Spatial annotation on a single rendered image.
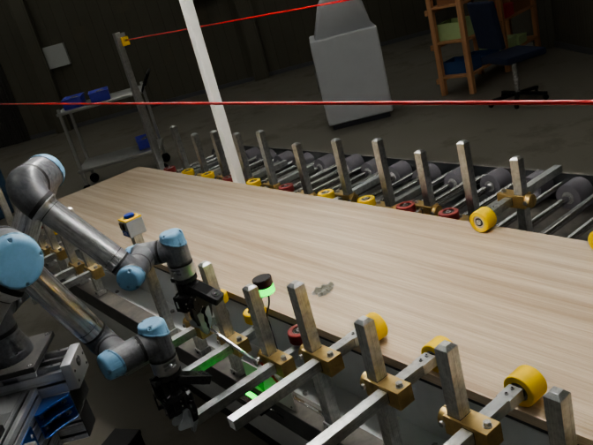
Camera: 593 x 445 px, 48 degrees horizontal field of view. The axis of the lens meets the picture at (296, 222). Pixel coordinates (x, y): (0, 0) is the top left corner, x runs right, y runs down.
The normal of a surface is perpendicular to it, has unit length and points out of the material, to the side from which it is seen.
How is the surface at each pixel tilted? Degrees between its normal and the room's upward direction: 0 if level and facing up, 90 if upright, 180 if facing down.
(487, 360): 0
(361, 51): 90
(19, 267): 85
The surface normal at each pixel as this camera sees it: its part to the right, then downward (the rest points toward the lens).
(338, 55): 0.00, 0.36
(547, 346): -0.25, -0.90
